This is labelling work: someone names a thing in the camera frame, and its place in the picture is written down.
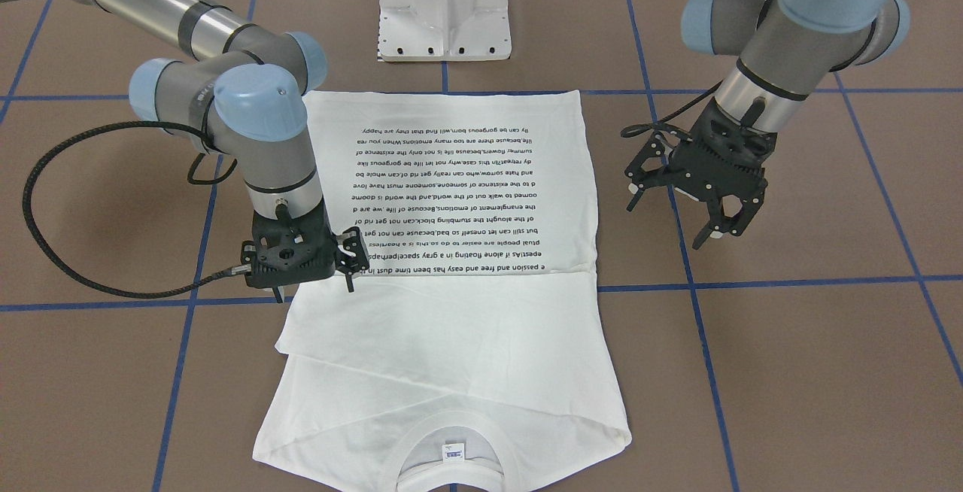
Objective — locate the white long-sleeve printed t-shirt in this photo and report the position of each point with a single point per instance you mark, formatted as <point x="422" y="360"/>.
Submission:
<point x="472" y="349"/>

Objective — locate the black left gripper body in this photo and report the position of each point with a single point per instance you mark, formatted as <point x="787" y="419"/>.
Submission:
<point x="702" y="174"/>

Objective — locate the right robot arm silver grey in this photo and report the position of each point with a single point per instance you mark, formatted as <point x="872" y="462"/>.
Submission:
<point x="242" y="96"/>

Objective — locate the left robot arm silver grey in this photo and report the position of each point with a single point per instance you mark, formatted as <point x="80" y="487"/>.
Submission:
<point x="783" y="49"/>

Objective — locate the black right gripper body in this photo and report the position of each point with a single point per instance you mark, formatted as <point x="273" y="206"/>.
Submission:
<point x="350" y="248"/>

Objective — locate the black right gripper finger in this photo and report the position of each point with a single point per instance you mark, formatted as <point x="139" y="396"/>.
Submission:
<point x="351" y="257"/>

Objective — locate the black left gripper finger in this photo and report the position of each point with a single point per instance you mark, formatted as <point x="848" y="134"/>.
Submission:
<point x="717" y="222"/>
<point x="740" y="221"/>

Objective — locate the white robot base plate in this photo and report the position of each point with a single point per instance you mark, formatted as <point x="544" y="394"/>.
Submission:
<point x="444" y="30"/>

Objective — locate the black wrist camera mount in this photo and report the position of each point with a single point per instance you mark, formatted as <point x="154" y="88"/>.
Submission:
<point x="647" y="169"/>

